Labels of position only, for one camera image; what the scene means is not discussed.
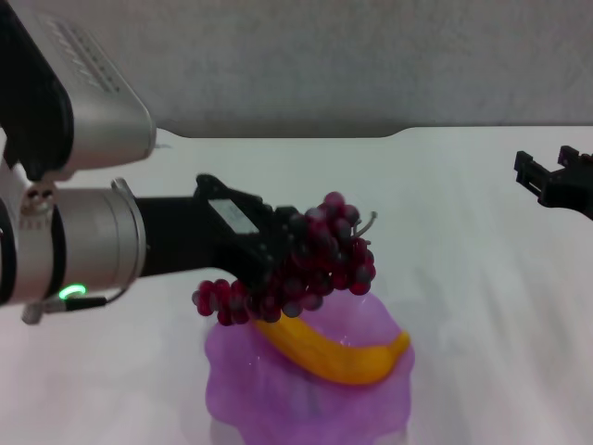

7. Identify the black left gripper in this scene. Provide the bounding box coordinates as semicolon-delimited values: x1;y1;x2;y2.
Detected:
132;173;308;303

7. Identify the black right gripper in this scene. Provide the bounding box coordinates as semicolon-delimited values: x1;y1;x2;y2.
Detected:
513;145;593;223

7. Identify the dark red grape bunch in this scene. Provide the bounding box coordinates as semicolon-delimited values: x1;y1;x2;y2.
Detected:
191;190;378;326

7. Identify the yellow banana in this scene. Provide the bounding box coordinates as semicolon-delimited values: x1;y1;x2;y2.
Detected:
251;316;412;387

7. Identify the purple wavy plastic plate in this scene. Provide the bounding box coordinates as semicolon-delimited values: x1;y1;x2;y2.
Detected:
203;290;417;445

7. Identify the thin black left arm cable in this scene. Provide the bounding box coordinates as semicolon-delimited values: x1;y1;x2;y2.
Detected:
21;285;127;325

